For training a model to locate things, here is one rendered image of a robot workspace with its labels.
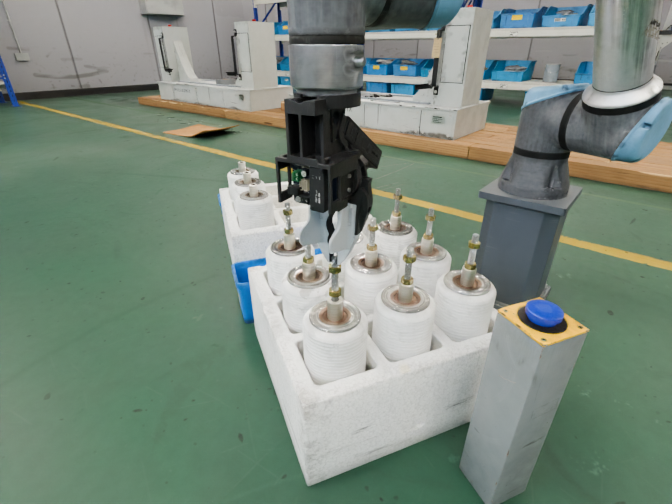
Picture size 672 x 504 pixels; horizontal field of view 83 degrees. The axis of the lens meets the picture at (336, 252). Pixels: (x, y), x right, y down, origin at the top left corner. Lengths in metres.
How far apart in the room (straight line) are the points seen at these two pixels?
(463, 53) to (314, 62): 2.26
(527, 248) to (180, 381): 0.81
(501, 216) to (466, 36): 1.78
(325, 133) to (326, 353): 0.30
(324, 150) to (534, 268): 0.71
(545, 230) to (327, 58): 0.70
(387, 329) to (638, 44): 0.59
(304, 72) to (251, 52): 3.42
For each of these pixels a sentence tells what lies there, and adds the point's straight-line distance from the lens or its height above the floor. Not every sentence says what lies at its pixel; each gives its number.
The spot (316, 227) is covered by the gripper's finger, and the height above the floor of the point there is 0.39.
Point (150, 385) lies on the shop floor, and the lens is 0.89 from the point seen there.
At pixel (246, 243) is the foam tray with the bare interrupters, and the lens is 1.01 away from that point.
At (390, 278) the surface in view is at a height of 0.24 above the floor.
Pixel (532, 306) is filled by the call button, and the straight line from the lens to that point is 0.50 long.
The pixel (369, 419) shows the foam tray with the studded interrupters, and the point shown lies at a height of 0.11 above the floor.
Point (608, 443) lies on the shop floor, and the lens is 0.86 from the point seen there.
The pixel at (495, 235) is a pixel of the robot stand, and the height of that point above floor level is 0.20.
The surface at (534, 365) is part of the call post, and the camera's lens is 0.50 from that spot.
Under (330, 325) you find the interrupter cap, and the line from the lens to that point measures 0.54.
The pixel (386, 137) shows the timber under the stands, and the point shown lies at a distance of 2.75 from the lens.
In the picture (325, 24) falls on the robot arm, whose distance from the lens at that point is 0.39.
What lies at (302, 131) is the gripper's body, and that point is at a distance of 0.40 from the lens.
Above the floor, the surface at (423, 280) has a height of 0.22.
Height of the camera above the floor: 0.59
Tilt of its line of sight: 28 degrees down
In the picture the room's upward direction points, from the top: straight up
